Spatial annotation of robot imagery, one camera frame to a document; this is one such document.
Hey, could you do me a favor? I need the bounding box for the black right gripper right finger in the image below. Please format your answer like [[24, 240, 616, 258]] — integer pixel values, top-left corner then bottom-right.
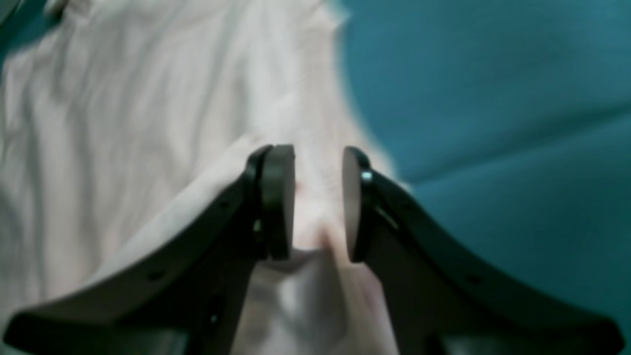
[[343, 146, 625, 355]]

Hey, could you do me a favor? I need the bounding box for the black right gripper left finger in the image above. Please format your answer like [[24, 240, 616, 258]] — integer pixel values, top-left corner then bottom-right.
[[3, 144, 295, 355]]

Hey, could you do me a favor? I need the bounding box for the pink T-shirt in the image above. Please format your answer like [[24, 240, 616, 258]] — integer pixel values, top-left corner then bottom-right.
[[1, 0, 397, 355]]

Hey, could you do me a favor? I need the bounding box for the teal table cloth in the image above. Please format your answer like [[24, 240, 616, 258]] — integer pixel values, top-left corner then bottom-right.
[[0, 0, 631, 341]]

